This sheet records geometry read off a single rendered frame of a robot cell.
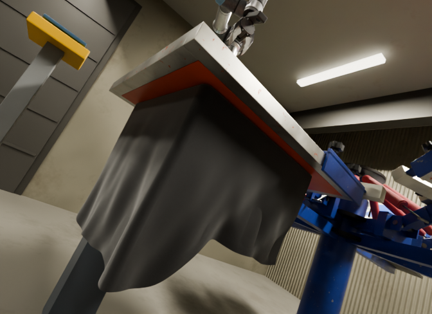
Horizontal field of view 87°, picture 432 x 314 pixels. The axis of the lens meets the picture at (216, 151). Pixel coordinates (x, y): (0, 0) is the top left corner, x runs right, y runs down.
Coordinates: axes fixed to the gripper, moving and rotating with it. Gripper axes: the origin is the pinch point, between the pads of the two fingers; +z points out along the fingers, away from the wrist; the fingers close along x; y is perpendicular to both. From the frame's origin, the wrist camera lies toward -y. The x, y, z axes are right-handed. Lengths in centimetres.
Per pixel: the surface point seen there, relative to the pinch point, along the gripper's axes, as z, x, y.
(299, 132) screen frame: 39, -9, -40
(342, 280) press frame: 70, -113, -6
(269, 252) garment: 69, -25, -29
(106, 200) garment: 73, 19, -13
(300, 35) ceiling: -184, -118, 122
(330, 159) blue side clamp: 38, -25, -39
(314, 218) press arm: 47, -75, -5
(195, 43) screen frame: 41, 24, -44
